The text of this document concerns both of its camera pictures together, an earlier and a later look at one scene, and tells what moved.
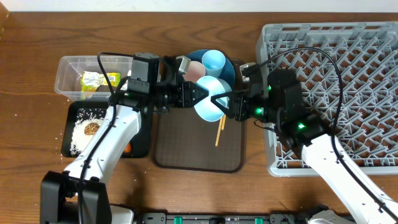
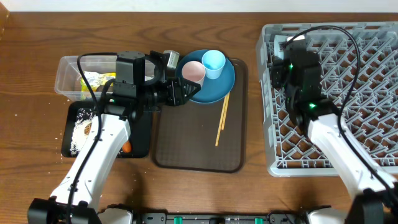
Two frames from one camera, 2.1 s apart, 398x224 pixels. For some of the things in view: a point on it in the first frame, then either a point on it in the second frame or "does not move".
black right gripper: (237, 106) → (277, 72)
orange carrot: (127, 148) does not move
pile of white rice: (80, 140) does not move
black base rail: (222, 218) does not move
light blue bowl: (206, 109) → (280, 38)
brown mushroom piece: (91, 129) does not move
